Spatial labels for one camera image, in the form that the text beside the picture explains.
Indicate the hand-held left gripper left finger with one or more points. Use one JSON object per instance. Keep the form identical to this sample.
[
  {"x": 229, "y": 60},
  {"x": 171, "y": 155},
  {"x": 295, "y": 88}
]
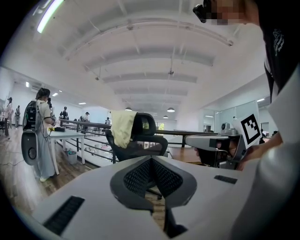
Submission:
[{"x": 134, "y": 179}]

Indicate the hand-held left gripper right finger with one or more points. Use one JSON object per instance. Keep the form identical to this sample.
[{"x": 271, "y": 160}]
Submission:
[{"x": 172, "y": 180}]

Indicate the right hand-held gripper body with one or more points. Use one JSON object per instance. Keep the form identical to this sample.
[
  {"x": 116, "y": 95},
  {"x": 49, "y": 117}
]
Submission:
[{"x": 225, "y": 140}]

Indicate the black mesh office chair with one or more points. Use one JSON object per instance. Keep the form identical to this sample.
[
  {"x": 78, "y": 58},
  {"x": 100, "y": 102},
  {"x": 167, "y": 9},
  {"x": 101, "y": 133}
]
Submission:
[{"x": 145, "y": 143}]

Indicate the pale yellow clothing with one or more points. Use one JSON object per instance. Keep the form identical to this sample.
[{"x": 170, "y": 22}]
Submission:
[{"x": 122, "y": 129}]

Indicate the person's right forearm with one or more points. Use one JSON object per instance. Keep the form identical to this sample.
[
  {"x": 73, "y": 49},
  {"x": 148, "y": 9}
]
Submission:
[{"x": 262, "y": 147}]

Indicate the person's right hand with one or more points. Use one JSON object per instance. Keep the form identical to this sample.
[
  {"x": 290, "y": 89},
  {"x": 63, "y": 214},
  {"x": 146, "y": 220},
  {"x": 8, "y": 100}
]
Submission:
[{"x": 226, "y": 147}]

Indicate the black metal railing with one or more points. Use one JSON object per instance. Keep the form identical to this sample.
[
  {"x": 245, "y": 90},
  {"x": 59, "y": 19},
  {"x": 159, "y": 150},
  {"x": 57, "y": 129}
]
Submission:
[{"x": 93, "y": 131}]

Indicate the grey storage bin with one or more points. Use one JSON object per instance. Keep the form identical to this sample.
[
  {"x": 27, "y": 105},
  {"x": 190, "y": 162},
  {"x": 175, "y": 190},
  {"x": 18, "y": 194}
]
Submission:
[{"x": 72, "y": 157}]

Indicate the white table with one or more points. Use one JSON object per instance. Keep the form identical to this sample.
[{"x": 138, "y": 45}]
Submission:
[{"x": 66, "y": 136}]

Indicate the black box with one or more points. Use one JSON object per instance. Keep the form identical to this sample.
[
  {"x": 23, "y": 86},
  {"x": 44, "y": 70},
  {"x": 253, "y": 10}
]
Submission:
[{"x": 59, "y": 129}]

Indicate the black grey backpack unit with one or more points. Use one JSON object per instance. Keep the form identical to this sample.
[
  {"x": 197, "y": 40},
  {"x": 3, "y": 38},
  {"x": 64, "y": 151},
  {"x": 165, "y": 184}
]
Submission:
[{"x": 29, "y": 133}]

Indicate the long ceiling light strip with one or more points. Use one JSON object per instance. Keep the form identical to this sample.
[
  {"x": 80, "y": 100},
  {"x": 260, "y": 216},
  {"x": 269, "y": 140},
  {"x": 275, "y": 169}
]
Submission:
[{"x": 48, "y": 16}]

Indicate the black head-worn camera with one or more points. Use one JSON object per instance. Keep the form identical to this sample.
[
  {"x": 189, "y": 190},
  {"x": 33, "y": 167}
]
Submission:
[{"x": 201, "y": 10}]

